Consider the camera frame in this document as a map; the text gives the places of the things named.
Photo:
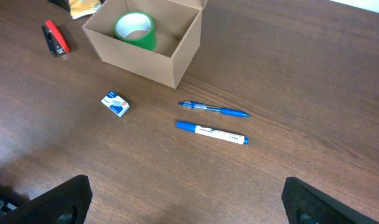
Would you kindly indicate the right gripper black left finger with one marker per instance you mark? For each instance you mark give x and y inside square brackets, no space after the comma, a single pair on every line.
[68,202]

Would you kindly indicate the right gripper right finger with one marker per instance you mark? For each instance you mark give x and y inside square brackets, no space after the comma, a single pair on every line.
[304,204]

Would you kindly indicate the blue white staples box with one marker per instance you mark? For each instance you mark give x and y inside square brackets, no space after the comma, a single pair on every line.
[115,103]

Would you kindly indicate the red black stapler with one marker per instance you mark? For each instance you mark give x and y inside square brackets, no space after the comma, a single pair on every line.
[54,39]

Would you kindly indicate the green tape roll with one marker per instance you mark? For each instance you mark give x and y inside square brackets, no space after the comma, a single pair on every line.
[136,28]

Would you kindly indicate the yellow sticky note pad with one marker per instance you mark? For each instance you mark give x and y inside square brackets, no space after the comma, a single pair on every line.
[80,8]

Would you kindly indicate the blue white marker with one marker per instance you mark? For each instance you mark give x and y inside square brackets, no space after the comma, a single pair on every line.
[213,133]

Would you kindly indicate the blue ballpoint pen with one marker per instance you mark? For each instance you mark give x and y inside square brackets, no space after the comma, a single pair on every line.
[225,111]

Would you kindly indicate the open brown cardboard box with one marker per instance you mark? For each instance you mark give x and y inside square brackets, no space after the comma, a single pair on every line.
[156,39]

